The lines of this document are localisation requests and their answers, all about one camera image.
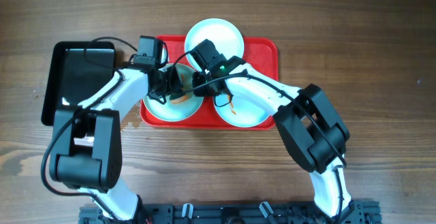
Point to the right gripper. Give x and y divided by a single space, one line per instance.
201 85

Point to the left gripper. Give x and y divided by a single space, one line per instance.
163 85

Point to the green orange sponge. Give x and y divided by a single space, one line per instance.
176 98

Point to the white plate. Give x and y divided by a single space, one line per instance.
239 112
175 112
226 37

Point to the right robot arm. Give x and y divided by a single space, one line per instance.
312 131

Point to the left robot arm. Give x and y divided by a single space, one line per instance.
84 157

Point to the red plastic serving tray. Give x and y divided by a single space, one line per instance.
262 54

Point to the black rectangular water tray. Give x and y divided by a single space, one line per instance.
76 73

